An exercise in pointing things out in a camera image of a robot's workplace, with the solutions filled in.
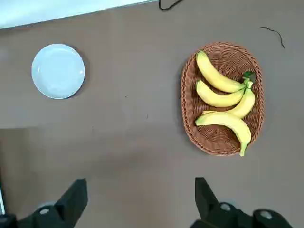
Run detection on black adapter cord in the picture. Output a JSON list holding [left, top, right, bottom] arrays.
[[158, 0, 184, 11]]

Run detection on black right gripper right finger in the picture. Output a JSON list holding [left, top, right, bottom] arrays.
[[190, 177, 296, 228]]

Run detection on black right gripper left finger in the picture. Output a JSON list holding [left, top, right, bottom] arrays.
[[14, 178, 88, 228]]

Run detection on yellow banana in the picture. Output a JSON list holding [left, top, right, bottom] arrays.
[[195, 80, 247, 108], [202, 87, 256, 119], [196, 50, 253, 94], [195, 111, 252, 157]]

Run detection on pale grey round plate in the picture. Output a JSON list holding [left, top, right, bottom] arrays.
[[31, 43, 86, 100]]

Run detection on brown woven oval basket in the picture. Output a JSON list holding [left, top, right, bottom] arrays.
[[180, 41, 266, 157]]

